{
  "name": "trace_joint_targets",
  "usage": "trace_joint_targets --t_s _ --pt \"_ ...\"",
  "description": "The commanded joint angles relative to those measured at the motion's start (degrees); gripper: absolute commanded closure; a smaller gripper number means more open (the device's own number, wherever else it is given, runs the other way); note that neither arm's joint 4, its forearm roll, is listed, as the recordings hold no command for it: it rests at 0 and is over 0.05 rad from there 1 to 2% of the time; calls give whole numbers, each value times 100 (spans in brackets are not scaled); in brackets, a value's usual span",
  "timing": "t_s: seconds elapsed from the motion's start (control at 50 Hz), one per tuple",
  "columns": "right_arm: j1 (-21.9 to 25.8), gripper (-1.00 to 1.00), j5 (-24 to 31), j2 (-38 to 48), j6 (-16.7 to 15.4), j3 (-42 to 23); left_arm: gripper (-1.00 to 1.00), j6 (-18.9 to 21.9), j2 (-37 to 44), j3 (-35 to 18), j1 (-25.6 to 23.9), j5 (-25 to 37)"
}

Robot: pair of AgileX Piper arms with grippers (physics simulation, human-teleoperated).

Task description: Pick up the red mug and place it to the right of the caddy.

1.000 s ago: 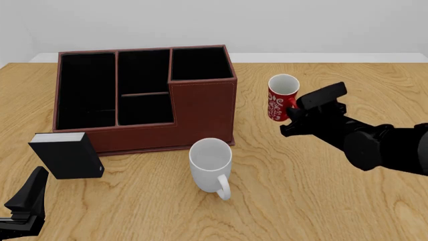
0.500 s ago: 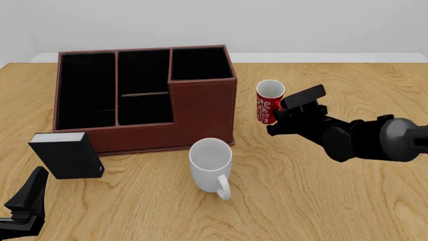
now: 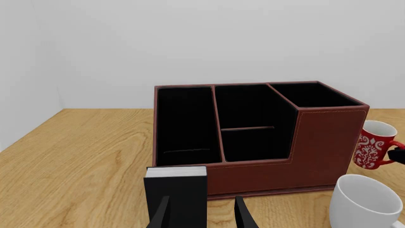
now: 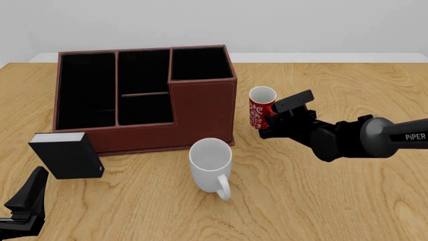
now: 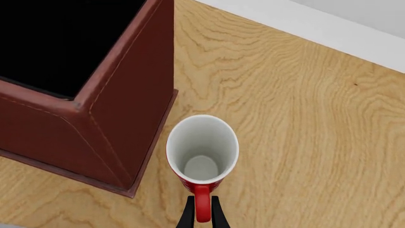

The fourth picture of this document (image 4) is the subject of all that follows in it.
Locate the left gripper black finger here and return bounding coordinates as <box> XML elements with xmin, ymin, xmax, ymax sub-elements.
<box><xmin>3</xmin><ymin>165</ymin><xmax>49</xmax><ymax>218</ymax></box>

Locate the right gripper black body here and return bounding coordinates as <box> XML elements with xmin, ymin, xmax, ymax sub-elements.
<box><xmin>276</xmin><ymin>104</ymin><xmax>327</xmax><ymax>141</ymax></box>

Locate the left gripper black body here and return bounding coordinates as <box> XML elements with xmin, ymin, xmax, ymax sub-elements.
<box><xmin>0</xmin><ymin>213</ymin><xmax>46</xmax><ymax>238</ymax></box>

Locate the red patterned mug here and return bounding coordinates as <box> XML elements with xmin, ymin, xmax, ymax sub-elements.
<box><xmin>248</xmin><ymin>86</ymin><xmax>278</xmax><ymax>131</ymax></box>

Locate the red-brown desk caddy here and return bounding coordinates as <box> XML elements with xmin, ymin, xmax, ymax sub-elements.
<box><xmin>52</xmin><ymin>44</ymin><xmax>239</xmax><ymax>157</ymax></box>

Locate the white mug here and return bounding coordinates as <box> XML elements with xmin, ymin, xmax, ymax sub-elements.
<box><xmin>189</xmin><ymin>137</ymin><xmax>233</xmax><ymax>201</ymax></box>

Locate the black book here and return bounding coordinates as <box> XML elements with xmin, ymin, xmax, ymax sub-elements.
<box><xmin>27</xmin><ymin>132</ymin><xmax>105</xmax><ymax>181</ymax></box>

